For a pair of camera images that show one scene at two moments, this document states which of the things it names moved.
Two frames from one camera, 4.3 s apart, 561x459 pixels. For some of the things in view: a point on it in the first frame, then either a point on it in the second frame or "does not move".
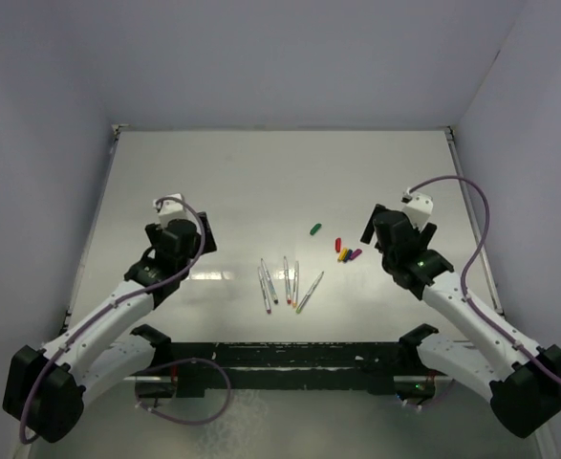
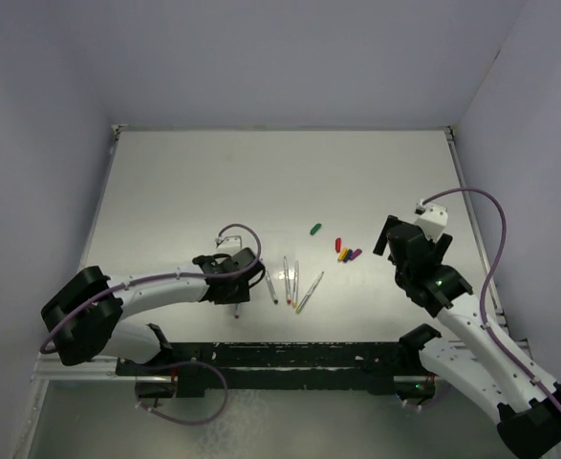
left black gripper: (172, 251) → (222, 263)
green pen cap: (315, 229) does not move
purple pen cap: (356, 253) does not move
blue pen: (273, 295) does not move
